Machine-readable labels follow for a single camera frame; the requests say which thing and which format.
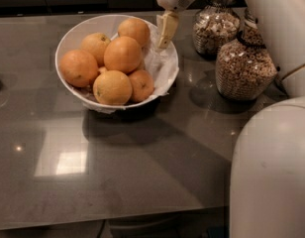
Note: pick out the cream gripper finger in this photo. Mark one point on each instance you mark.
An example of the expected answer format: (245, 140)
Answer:
(167, 24)

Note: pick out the white bowl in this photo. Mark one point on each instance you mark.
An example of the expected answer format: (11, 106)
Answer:
(107, 24)

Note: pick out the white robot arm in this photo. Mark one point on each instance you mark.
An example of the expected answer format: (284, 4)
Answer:
(267, 187)

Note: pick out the glass jar of ring cereal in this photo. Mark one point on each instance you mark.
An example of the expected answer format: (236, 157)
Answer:
(244, 68)

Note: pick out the small orange hidden underneath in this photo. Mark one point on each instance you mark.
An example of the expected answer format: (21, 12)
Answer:
(102, 69)

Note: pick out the orange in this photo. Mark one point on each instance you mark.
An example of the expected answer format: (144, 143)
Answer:
(112, 88)
(96, 44)
(79, 68)
(143, 85)
(123, 54)
(137, 29)

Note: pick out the glass jar of square cereal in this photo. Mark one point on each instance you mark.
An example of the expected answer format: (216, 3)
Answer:
(213, 26)

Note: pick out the white paper liner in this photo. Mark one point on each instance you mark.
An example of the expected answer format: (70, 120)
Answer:
(161, 64)

